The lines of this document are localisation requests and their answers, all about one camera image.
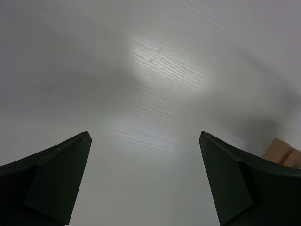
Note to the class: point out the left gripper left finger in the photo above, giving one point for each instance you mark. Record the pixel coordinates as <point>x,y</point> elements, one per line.
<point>41,189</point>

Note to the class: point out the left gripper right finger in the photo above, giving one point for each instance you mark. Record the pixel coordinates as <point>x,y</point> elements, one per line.
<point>248,190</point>

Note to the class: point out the wood block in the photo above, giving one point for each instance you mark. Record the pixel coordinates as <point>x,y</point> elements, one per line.
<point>278,151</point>
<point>293,160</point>

